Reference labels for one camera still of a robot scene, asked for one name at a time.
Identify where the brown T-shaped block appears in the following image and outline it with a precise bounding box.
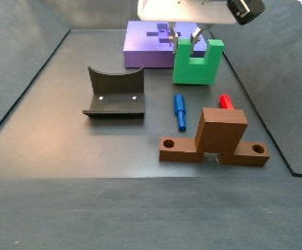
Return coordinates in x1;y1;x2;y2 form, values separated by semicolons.
158;107;271;167

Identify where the purple board with cross slot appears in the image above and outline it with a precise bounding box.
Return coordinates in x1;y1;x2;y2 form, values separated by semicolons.
122;21;212;69

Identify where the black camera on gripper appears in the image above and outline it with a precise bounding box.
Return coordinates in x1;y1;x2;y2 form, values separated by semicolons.
226;0;267;25

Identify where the blue peg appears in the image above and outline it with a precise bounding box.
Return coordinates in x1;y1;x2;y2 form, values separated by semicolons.
174;94;186;132

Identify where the black curved bracket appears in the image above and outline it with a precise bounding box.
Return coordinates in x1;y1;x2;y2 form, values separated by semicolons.
84;67;146;117

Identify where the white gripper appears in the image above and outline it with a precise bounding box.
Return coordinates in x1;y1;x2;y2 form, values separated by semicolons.
138;0;237;54

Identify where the green U-shaped block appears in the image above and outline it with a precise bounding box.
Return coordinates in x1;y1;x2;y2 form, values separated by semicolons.
173;39;225;85

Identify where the red peg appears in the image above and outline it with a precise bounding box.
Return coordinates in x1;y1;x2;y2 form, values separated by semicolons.
220;94;235;109

